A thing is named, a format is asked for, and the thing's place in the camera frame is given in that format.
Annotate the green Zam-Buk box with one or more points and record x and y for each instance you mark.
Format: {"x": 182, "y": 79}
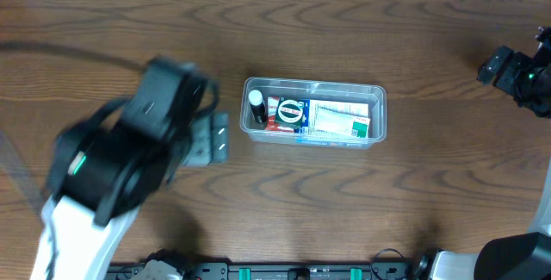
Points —
{"x": 290, "y": 112}

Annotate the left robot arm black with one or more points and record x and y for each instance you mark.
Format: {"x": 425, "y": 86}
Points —
{"x": 105, "y": 167}

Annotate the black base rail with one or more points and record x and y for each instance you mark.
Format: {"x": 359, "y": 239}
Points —
{"x": 167, "y": 264}

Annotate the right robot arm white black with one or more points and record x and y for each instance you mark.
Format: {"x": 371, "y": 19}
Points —
{"x": 526, "y": 256}

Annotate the blue medicine box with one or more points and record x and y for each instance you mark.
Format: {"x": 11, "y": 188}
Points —
{"x": 336, "y": 120}

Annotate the dark bottle white cap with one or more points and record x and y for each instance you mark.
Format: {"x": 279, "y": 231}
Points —
{"x": 258, "y": 108}

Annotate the clear plastic container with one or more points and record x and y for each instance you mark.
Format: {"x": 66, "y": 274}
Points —
{"x": 373, "y": 95}

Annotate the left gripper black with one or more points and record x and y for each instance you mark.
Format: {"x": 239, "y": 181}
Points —
{"x": 207, "y": 140}

